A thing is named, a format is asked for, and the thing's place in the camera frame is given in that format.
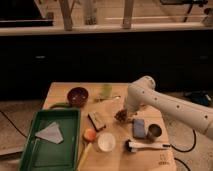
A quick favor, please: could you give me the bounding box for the green plastic tray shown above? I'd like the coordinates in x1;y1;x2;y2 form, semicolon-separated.
18;108;81;171

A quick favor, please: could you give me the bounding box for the orange round fruit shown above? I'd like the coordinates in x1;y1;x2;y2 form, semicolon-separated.
83;128;96;142

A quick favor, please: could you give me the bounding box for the black cable on floor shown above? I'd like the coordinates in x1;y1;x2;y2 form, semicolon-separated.
170;129;198;154

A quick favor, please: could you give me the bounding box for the white cup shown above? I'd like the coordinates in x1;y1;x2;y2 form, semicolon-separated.
97;132;116;152

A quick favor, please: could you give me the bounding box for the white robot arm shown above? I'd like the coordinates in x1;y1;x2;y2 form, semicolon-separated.
124;76;213;140

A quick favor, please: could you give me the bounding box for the brown rectangular block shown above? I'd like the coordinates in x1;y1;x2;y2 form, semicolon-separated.
88;112;106;132

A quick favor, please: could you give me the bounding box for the black cable left floor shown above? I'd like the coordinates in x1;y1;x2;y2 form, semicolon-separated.
0;109;28;139

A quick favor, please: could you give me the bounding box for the dark grape bunch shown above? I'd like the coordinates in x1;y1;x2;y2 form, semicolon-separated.
115;109;127;122

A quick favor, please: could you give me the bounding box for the green leafy vegetable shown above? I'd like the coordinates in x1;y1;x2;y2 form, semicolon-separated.
101;84;112;98

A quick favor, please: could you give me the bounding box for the white handled brush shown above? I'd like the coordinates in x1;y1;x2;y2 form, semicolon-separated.
125;139;171;153

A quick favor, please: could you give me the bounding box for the grey folded cloth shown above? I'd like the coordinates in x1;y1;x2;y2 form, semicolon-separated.
35;122;63;144

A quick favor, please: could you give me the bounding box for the yellow banana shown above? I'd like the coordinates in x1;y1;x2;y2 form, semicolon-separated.
77;143;92;171

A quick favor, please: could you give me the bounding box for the blue sponge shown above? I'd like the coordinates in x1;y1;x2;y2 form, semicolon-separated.
133;119;146;139

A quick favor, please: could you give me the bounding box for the small metal cup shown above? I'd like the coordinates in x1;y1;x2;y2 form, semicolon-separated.
147;124;162;141

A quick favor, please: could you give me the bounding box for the purple bowl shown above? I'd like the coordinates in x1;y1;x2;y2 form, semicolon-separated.
67;87;89;108

